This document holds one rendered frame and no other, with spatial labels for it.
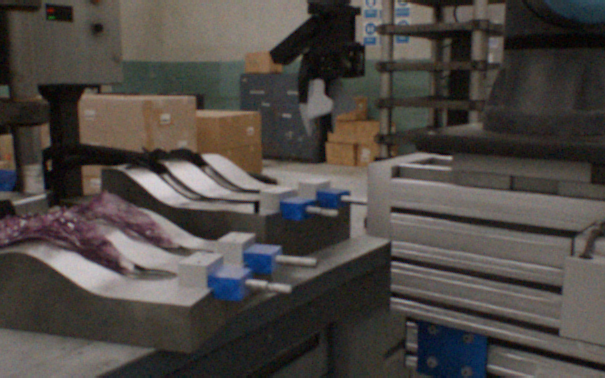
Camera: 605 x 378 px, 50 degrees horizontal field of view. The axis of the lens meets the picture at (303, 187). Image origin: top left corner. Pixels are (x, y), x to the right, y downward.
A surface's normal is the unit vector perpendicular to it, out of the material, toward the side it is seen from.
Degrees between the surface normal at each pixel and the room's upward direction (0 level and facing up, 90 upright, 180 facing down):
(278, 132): 90
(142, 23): 90
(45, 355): 0
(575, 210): 90
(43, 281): 90
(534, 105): 73
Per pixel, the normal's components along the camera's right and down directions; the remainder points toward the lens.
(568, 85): -0.21, -0.14
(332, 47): -0.56, 0.14
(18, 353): 0.00, -0.99
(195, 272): -0.29, 0.16
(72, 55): 0.83, 0.10
